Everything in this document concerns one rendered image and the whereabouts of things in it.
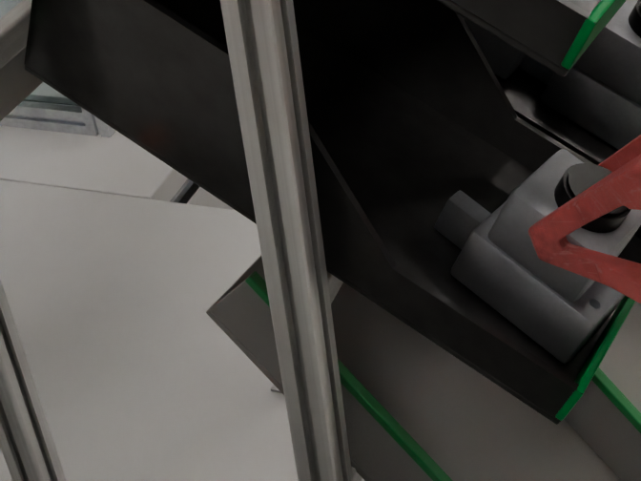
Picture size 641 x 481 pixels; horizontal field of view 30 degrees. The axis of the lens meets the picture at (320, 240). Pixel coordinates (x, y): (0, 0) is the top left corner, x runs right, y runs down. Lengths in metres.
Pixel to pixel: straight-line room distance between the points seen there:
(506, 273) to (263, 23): 0.16
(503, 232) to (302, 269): 0.08
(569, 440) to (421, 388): 0.10
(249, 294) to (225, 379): 0.48
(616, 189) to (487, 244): 0.09
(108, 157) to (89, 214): 0.11
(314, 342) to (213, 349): 0.57
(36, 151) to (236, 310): 0.87
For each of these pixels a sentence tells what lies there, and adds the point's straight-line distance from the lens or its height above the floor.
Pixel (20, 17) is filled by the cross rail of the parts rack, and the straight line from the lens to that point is 0.59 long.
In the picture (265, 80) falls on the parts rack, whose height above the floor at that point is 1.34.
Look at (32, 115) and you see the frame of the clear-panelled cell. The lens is 1.45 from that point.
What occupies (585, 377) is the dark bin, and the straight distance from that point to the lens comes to 0.49.
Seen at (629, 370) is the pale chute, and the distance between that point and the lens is 0.78.
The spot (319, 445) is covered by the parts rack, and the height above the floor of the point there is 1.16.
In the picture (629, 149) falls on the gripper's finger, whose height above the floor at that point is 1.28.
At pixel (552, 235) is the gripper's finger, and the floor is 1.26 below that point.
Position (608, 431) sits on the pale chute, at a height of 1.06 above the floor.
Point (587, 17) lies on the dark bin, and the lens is 0.39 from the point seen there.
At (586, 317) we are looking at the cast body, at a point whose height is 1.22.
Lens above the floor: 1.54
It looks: 36 degrees down
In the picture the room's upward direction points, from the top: 7 degrees counter-clockwise
